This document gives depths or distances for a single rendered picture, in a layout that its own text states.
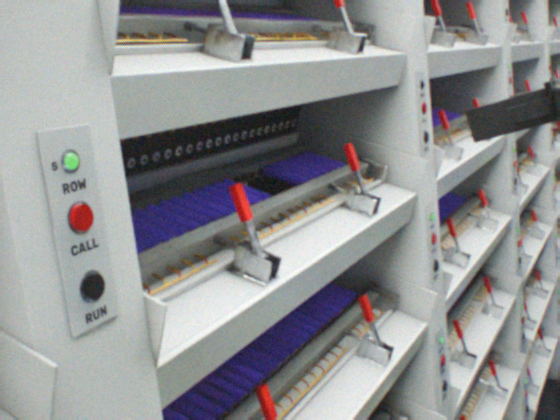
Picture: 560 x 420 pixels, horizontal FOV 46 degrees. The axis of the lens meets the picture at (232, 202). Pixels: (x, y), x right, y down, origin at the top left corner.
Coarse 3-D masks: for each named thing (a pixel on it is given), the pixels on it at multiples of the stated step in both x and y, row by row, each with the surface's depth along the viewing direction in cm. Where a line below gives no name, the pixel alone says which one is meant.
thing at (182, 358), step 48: (288, 144) 97; (336, 144) 99; (336, 192) 88; (384, 192) 92; (288, 240) 70; (336, 240) 72; (144, 288) 55; (192, 288) 56; (240, 288) 58; (288, 288) 62; (192, 336) 49; (240, 336) 56; (192, 384) 51
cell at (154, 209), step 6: (150, 204) 67; (150, 210) 66; (156, 210) 66; (162, 210) 66; (168, 210) 66; (162, 216) 66; (168, 216) 65; (174, 216) 65; (180, 216) 65; (174, 222) 65; (180, 222) 65; (186, 222) 65; (192, 222) 64; (192, 228) 64
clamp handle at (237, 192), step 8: (240, 184) 60; (232, 192) 59; (240, 192) 59; (240, 200) 59; (240, 208) 59; (248, 208) 60; (240, 216) 59; (248, 216) 59; (248, 224) 59; (248, 232) 59; (256, 240) 60; (256, 248) 59
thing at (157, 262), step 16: (320, 176) 85; (336, 176) 86; (352, 176) 91; (288, 192) 77; (304, 192) 78; (320, 192) 82; (256, 208) 70; (272, 208) 71; (288, 208) 75; (304, 208) 76; (208, 224) 64; (224, 224) 64; (240, 224) 66; (256, 224) 69; (176, 240) 59; (192, 240) 60; (208, 240) 61; (240, 240) 65; (144, 256) 55; (160, 256) 55; (176, 256) 57; (192, 256) 60; (144, 272) 54; (160, 272) 56; (192, 272) 57; (160, 288) 53
